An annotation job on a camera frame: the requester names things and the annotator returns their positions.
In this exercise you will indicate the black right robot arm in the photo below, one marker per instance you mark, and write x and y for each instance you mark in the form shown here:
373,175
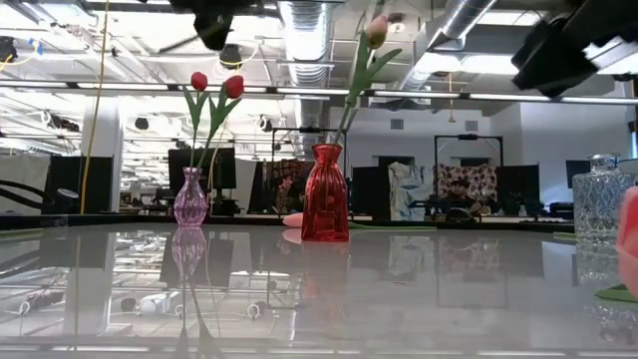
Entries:
615,20

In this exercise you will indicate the clear crystal glass vase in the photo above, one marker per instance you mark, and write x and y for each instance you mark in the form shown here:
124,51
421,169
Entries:
598,204

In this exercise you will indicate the purple glass vase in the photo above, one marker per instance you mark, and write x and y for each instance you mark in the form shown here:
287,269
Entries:
190,199

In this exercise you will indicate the red glass vase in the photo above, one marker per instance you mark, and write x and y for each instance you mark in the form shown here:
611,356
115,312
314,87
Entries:
325,199

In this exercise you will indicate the ceiling light strip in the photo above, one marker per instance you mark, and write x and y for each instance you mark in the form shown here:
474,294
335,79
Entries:
124,86
508,97

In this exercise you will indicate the black computer monitor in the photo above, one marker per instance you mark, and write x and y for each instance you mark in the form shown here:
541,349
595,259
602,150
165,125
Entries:
226,172
578,172

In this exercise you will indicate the black ceiling dome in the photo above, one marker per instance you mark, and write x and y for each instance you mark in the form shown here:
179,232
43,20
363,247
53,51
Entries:
142,123

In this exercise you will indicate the black partition panel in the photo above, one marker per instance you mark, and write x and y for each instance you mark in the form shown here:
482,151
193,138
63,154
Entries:
371,192
65,174
518,179

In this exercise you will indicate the red white floral cloth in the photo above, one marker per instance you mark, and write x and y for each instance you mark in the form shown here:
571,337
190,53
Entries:
478,174

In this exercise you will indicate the dark patterned cloth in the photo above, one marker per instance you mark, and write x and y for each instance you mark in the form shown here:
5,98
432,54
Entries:
274,169

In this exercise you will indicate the person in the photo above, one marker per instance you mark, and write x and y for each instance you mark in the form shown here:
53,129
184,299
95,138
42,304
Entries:
459,192

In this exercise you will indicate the white blue leaf cloth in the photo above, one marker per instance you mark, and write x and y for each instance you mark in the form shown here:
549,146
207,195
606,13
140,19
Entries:
409,192

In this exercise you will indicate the black ceiling box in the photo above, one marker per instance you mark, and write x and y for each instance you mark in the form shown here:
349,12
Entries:
6,49

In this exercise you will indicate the round grey disc lamp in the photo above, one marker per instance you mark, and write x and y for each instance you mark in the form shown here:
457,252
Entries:
68,193

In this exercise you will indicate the white cloth panel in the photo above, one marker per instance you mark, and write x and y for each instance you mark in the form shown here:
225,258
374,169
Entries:
22,169

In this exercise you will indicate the black ceiling camera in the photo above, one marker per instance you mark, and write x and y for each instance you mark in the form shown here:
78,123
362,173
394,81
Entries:
230,56

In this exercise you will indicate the silver ribbed ventilation duct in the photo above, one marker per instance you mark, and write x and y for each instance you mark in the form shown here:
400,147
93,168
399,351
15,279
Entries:
306,45

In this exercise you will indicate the black stand frame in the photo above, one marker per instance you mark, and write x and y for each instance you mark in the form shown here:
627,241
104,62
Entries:
468,136
309,129

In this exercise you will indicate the black metal table frame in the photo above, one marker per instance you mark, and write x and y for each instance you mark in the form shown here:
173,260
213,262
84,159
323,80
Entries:
99,219

